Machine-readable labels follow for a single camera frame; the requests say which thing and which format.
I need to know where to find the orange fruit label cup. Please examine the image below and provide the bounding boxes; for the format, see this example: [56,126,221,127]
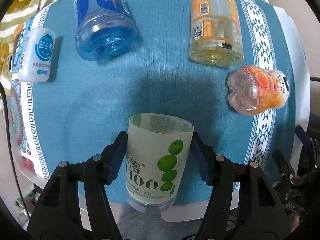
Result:
[227,65,290,116]

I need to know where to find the orange grey label cup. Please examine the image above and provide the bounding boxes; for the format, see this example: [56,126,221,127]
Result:
[189,0,244,68]

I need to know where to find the small white blue cup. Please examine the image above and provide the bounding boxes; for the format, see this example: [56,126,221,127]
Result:
[18,27,55,83]

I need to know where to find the blue plastic cup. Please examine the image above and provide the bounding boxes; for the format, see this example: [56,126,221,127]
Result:
[73,0,137,61]

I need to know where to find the teal patterned cloth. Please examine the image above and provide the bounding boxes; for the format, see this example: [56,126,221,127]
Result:
[10,0,297,205]

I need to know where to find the black cable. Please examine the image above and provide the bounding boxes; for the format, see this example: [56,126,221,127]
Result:
[0,81,32,218]

